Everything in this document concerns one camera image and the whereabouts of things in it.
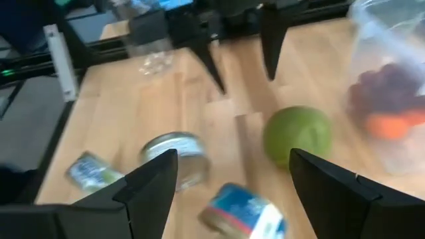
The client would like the clear plastic water bottle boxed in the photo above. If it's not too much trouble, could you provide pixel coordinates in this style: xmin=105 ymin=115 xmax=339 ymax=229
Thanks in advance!
xmin=127 ymin=38 xmax=175 ymax=77

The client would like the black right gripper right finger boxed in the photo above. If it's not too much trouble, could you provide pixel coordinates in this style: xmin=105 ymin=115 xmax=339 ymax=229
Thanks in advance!
xmin=288 ymin=147 xmax=425 ymax=239

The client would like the blue label tin can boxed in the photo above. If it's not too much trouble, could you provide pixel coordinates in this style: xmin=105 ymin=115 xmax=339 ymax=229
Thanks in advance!
xmin=198 ymin=182 xmax=288 ymax=239

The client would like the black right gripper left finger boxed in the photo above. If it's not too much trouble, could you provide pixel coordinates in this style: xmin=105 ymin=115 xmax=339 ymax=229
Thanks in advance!
xmin=0 ymin=148 xmax=179 ymax=239

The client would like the green apple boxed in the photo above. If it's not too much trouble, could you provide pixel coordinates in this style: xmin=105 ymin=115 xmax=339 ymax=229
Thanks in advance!
xmin=263 ymin=105 xmax=333 ymax=170

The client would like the clear plastic bin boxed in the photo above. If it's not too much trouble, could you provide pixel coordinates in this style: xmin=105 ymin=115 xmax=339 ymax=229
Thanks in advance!
xmin=345 ymin=0 xmax=425 ymax=179

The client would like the silver tin can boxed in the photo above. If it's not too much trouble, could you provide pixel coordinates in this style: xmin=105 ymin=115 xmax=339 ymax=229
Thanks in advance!
xmin=139 ymin=131 xmax=212 ymax=193

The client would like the red grape bunch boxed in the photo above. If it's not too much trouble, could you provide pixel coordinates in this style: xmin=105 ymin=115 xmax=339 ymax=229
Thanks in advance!
xmin=347 ymin=62 xmax=425 ymax=117

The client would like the green label tuna can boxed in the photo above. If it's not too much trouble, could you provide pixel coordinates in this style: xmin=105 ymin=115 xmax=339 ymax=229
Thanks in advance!
xmin=65 ymin=151 xmax=126 ymax=195

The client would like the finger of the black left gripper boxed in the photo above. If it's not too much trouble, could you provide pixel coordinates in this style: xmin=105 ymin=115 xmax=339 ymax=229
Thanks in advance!
xmin=189 ymin=38 xmax=227 ymax=96
xmin=260 ymin=6 xmax=290 ymax=80

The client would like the white bracket bar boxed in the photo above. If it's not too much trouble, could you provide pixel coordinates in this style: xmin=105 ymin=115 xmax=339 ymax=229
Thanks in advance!
xmin=42 ymin=23 xmax=80 ymax=103

